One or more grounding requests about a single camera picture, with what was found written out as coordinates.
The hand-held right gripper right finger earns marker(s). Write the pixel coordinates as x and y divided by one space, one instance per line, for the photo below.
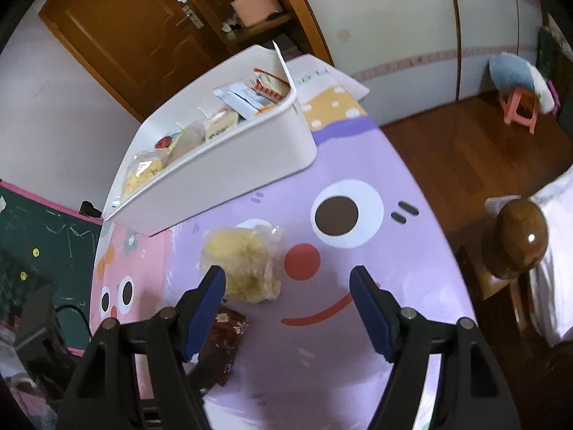
374 313

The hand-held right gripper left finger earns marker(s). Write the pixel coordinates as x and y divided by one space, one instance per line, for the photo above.
206 313

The dark red snack packet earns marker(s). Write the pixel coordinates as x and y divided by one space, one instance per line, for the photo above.
228 336

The clear bag of yellow chips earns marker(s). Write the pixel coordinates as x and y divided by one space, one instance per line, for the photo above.
241 264

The white plastic bin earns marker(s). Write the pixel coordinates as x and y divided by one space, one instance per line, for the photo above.
232 170

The small red snack packet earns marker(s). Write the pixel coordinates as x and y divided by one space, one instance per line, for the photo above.
164 142

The clear plastic snack packet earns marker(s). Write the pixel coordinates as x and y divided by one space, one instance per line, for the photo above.
191 138

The white blue sachet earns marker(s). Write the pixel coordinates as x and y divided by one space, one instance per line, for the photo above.
241 97

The red striped snack packet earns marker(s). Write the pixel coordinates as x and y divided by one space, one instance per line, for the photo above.
271 84

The small black object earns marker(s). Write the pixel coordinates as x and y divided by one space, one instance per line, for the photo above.
89 208

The wooden bedpost knob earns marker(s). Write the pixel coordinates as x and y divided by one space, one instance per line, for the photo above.
519 242

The dark grey device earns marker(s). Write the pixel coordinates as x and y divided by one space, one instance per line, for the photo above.
36 318

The white bedding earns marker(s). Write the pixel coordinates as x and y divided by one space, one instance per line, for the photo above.
557 260

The pink plastic stool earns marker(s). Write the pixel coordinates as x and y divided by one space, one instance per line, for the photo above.
519 107

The white wardrobe with pink stripe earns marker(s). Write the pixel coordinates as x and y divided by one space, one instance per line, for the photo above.
403 31

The brown wooden door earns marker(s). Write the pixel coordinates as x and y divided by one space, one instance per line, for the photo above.
125 31

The brown wooden shelf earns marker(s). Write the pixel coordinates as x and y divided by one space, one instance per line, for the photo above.
286 22

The pink box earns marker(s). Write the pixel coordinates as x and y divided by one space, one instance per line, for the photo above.
257 6

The green chalkboard with pink frame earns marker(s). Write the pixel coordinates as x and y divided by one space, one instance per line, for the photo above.
44 242

